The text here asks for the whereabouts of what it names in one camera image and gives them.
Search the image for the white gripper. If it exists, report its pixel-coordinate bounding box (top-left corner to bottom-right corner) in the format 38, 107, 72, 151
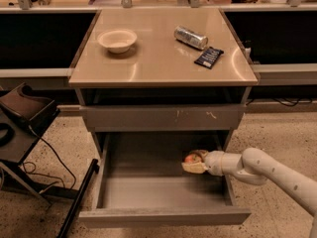
181, 150, 224, 177

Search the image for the red apple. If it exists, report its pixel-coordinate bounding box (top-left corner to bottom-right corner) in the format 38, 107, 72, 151
184, 154, 202, 164

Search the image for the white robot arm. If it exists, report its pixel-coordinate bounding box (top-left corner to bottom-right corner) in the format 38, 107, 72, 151
181, 148, 317, 238

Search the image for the closed grey top drawer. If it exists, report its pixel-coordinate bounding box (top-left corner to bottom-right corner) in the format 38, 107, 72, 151
80, 104, 246, 132

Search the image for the open grey middle drawer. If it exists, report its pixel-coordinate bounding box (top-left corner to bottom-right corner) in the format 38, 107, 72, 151
79, 132, 251, 228

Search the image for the grey drawer cabinet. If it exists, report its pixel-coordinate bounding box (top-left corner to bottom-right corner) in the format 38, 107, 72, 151
69, 7, 258, 149

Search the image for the dark blue snack packet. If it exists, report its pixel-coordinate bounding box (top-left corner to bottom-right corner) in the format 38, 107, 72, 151
194, 47, 224, 69

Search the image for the black bar on floor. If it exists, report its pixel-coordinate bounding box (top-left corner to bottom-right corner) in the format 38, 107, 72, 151
56, 159, 99, 238

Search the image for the silver soda can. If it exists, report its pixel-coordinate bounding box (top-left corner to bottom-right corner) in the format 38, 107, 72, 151
174, 26, 208, 51

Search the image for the white paper bowl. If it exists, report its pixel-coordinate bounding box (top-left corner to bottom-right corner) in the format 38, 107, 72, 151
97, 29, 137, 54

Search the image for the black cable on floor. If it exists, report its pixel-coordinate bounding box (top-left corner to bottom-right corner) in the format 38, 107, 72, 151
21, 126, 77, 195

